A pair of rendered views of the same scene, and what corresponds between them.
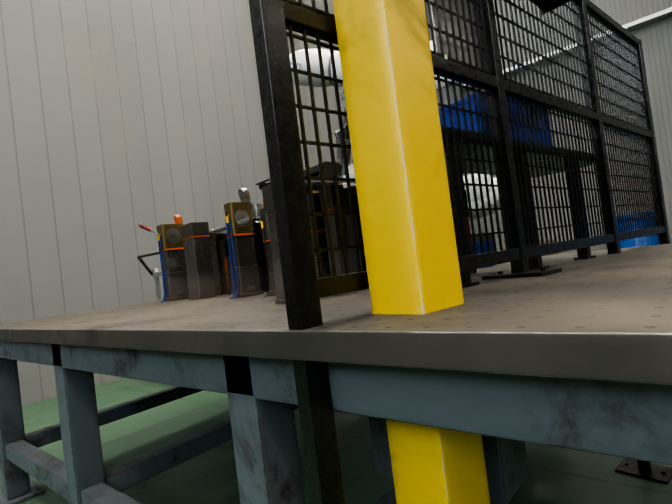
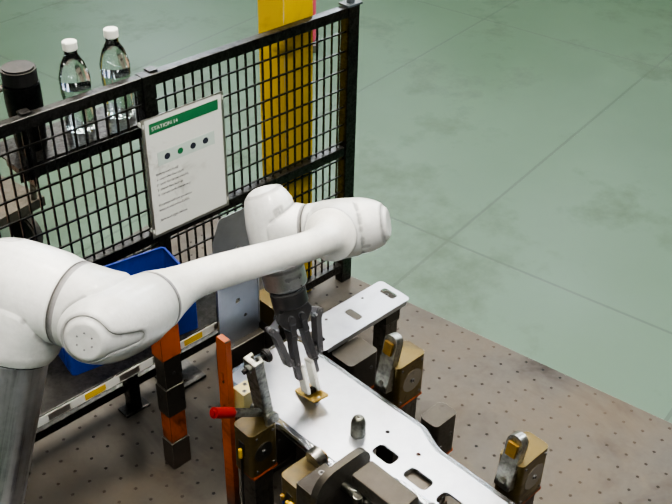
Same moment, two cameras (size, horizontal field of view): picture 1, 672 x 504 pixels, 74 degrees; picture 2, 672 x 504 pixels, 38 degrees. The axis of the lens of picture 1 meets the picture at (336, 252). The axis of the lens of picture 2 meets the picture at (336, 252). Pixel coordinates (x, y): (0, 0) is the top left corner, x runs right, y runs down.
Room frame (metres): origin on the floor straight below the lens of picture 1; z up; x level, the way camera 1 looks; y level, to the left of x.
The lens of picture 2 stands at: (2.93, -0.12, 2.43)
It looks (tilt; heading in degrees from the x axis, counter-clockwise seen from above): 35 degrees down; 176
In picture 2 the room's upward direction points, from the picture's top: 1 degrees clockwise
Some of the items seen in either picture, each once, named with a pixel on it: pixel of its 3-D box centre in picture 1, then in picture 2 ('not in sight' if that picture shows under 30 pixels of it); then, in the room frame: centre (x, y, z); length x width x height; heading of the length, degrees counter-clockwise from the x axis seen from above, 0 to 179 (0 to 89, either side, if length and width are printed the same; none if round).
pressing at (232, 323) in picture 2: not in sight; (237, 279); (1.24, -0.22, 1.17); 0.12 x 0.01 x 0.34; 131
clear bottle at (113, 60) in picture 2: not in sight; (115, 72); (0.96, -0.48, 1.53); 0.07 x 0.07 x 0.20
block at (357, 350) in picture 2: (318, 244); (357, 394); (1.25, 0.05, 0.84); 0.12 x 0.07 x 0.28; 131
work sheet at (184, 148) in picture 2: (463, 9); (185, 164); (0.96, -0.35, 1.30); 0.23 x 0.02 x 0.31; 131
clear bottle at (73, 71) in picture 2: not in sight; (75, 85); (1.02, -0.56, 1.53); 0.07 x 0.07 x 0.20
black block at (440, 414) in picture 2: (272, 252); (437, 459); (1.47, 0.21, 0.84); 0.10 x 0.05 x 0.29; 131
